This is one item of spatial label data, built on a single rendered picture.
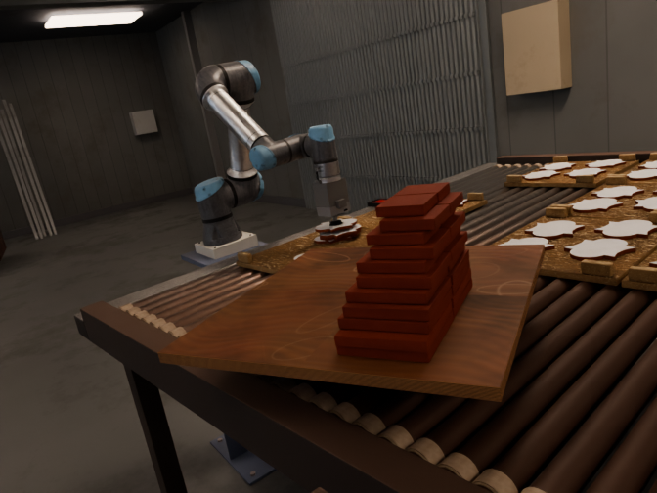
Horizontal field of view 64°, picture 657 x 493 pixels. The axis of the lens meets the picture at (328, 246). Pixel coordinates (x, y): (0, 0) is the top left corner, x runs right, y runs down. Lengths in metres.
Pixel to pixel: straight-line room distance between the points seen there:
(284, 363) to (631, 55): 3.65
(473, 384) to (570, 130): 3.82
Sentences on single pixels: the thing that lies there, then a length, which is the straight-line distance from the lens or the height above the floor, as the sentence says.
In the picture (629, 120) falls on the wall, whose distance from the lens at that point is 4.16.
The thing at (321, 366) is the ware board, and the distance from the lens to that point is 0.69.
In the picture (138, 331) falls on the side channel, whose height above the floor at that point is 0.95.
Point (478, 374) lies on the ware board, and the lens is 0.64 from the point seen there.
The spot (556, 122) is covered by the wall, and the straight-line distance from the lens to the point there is 4.40.
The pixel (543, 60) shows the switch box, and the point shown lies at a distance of 4.27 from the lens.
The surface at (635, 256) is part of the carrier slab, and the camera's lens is 1.31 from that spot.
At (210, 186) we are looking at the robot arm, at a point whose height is 1.13.
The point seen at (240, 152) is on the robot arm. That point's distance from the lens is 2.00.
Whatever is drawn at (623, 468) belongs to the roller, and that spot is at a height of 0.92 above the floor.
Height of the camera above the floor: 1.36
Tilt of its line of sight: 15 degrees down
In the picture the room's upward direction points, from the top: 10 degrees counter-clockwise
